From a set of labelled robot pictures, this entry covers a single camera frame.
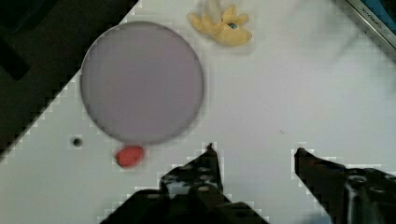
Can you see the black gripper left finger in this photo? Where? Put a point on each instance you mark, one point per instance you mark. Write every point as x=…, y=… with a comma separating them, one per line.
x=203, y=170

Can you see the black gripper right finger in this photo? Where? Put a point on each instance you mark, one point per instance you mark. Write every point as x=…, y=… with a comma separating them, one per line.
x=348, y=195

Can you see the silver toaster oven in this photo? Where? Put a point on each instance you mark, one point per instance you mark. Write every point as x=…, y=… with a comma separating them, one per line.
x=380, y=16

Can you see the red strawberry toy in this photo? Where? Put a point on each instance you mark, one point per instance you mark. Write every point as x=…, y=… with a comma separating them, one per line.
x=130, y=156

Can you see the lilac round plate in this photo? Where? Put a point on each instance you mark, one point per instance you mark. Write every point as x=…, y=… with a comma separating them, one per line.
x=142, y=83

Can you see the yellow ginger root toy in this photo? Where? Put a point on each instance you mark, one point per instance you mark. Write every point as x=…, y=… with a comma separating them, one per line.
x=225, y=26

